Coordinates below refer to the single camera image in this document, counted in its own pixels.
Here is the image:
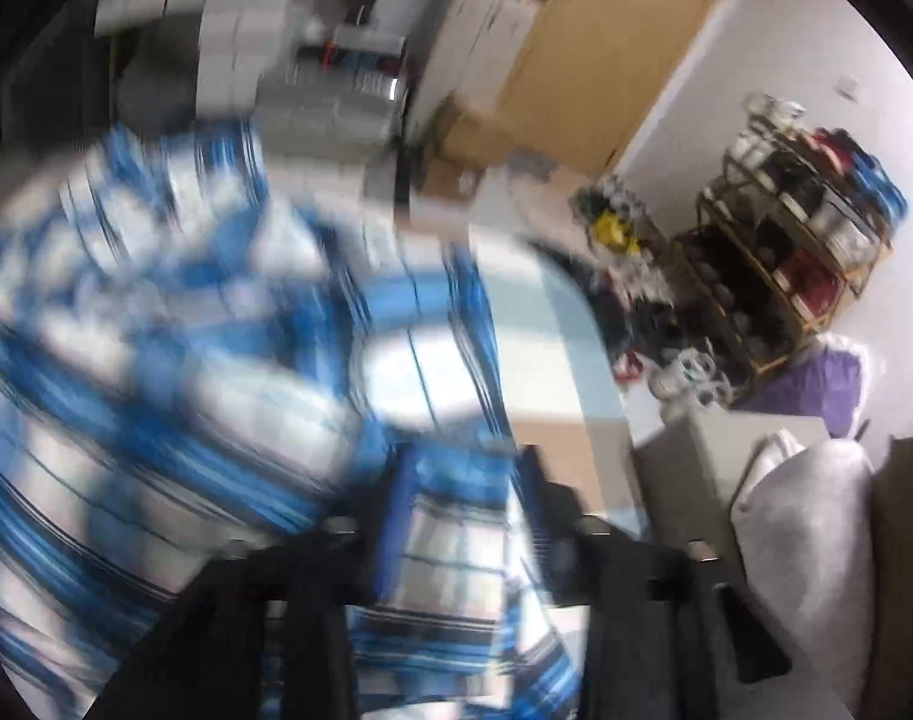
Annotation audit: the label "cardboard box on floor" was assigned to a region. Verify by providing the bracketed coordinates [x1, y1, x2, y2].
[416, 94, 513, 205]

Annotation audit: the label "blue white plaid shirt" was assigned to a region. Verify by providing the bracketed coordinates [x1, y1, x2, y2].
[0, 121, 580, 718]

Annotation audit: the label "white drawer desk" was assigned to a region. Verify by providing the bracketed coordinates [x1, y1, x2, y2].
[94, 0, 299, 117]

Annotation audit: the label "wooden door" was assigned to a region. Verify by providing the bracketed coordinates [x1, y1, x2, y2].
[497, 0, 715, 174]

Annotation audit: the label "black red box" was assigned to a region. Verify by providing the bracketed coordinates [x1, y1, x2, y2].
[322, 25, 408, 78]

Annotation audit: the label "shoes on floor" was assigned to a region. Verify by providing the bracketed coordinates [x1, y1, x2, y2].
[569, 174, 647, 257]

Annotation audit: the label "grey pillow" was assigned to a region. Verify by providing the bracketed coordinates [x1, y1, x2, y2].
[730, 429, 875, 712]

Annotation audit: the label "wooden shoe rack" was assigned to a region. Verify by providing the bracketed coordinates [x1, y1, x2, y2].
[671, 94, 909, 394]

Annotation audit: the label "checked bed sheet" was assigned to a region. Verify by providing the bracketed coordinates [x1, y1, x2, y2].
[468, 227, 648, 538]

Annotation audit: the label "silver aluminium suitcase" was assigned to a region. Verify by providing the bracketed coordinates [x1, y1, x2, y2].
[253, 64, 409, 163]

